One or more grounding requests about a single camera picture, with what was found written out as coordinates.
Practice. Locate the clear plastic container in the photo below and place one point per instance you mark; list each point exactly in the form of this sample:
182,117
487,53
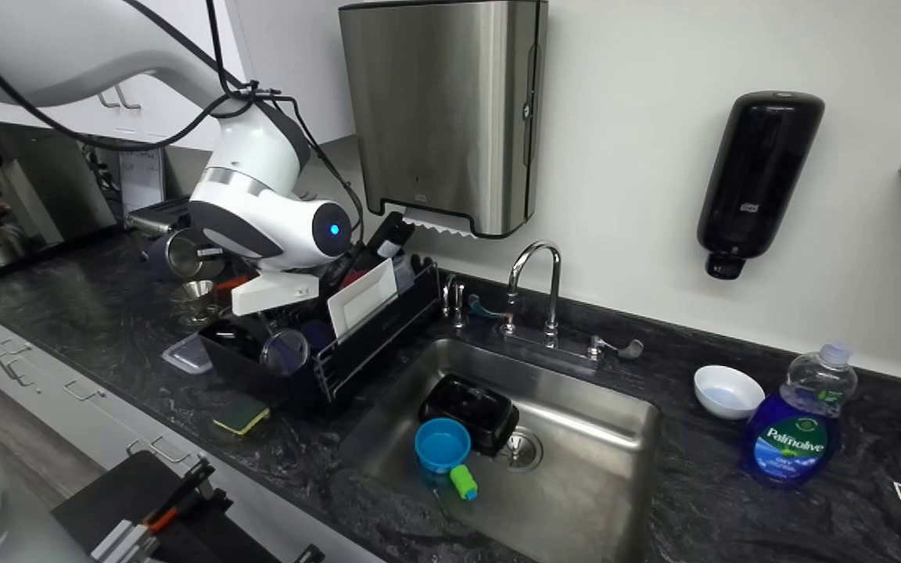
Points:
188,353

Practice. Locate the blue plastic cup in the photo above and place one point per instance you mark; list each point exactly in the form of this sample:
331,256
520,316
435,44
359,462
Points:
312,332

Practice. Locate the chrome faucet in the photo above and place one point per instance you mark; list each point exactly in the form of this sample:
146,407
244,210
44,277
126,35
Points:
551,301

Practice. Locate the blue dish soap bottle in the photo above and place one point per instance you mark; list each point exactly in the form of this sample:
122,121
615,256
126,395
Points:
794,439

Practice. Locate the clear plastic cup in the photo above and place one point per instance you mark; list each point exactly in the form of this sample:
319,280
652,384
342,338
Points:
282,352

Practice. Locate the white upper cabinet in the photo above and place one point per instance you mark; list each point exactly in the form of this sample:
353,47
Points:
174,111

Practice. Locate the metal sink drain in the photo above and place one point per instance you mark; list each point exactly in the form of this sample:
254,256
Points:
520,446

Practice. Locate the white marker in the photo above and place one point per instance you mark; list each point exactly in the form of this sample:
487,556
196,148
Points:
109,540

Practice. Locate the black wall soap dispenser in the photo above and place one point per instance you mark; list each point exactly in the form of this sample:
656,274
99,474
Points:
758,177

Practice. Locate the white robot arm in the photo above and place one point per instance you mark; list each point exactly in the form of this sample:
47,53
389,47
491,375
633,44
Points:
263,157

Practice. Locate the black countertop appliance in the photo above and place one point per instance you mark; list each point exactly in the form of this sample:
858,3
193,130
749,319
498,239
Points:
155,218

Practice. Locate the green yellow sponge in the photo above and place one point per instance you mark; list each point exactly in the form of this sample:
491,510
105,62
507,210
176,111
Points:
239,415

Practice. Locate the small white bowl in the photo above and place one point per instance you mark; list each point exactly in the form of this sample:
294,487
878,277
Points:
727,393

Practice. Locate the black plastic container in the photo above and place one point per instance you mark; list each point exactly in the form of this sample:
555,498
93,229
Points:
470,412

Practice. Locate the stainless steel sink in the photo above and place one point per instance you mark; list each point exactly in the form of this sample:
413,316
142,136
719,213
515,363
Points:
596,425

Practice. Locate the steel paper towel dispenser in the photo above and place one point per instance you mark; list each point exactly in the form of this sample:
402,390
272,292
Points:
439,105

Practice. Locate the black red marker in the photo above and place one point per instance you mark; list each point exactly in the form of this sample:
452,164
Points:
185,489

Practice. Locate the black utensil caddy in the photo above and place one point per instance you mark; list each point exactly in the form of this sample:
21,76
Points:
251,369

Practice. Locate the white rectangular board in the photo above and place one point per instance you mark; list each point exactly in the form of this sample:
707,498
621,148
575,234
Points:
359,299

